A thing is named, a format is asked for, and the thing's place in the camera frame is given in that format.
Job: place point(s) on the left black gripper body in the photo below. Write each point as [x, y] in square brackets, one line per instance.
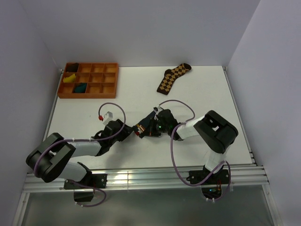
[114, 139]

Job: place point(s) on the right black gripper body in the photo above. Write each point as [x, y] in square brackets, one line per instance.
[161, 127]

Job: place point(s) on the navy snowman sock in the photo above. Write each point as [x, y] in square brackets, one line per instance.
[143, 124]

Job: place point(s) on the green reindeer sock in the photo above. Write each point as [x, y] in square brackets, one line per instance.
[80, 88]

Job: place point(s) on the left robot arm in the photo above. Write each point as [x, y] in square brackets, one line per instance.
[51, 159]

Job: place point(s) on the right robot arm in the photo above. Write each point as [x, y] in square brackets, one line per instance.
[216, 132]

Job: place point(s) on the brown argyle sock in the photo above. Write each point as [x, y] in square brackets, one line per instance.
[170, 76]

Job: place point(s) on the orange compartment tray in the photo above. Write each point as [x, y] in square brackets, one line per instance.
[101, 79]

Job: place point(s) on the rolled yellow sock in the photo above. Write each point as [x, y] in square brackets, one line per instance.
[70, 79]

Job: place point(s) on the rolled black sock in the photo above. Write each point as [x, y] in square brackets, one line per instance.
[72, 67]

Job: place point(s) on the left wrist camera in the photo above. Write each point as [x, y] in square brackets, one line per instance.
[106, 118]

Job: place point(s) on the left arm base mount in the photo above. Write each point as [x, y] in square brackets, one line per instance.
[84, 190]

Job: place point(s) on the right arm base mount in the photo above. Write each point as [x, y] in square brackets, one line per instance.
[219, 183]

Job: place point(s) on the aluminium front rail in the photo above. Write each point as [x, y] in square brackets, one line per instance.
[160, 178]

